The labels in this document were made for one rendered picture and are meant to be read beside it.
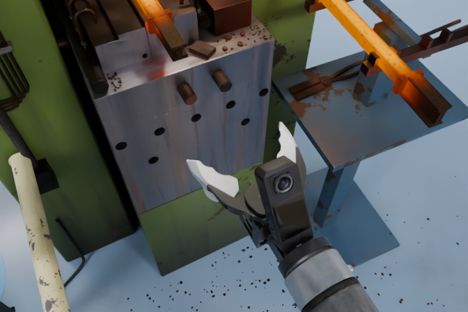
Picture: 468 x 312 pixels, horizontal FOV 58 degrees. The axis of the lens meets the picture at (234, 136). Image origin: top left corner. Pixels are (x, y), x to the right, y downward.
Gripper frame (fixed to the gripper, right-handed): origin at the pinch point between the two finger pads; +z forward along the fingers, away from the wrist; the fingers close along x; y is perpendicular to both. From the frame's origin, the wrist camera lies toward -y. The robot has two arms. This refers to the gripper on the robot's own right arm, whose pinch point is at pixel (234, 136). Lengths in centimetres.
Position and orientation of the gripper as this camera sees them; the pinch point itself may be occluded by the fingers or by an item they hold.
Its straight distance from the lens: 60.9
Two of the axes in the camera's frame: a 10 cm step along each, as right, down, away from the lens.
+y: 0.0, 6.1, 7.9
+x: 8.9, -3.6, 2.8
